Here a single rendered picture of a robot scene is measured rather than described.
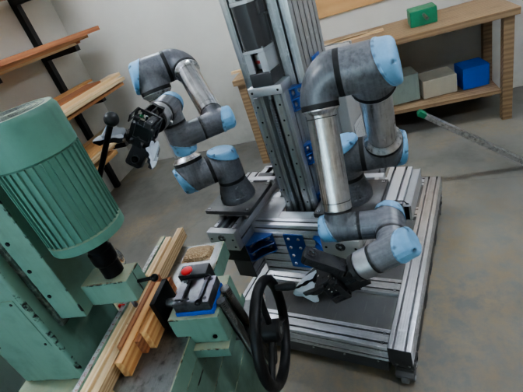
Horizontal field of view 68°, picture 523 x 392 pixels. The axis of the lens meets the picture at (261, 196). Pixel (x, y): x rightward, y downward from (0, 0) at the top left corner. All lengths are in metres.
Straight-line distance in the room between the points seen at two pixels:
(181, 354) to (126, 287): 0.21
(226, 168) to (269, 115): 0.27
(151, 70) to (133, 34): 2.98
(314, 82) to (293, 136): 0.52
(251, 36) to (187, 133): 0.39
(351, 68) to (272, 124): 0.60
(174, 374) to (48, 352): 0.40
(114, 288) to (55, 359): 0.29
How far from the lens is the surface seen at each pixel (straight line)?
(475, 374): 1.91
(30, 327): 1.16
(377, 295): 1.89
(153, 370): 1.01
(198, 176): 1.52
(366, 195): 1.38
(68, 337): 1.21
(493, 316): 2.10
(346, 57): 0.95
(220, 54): 4.18
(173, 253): 1.28
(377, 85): 0.96
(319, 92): 0.96
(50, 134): 0.85
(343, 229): 1.02
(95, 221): 0.91
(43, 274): 1.06
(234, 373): 1.28
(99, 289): 1.07
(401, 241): 0.92
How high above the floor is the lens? 1.60
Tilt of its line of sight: 29 degrees down
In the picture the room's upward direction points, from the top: 19 degrees counter-clockwise
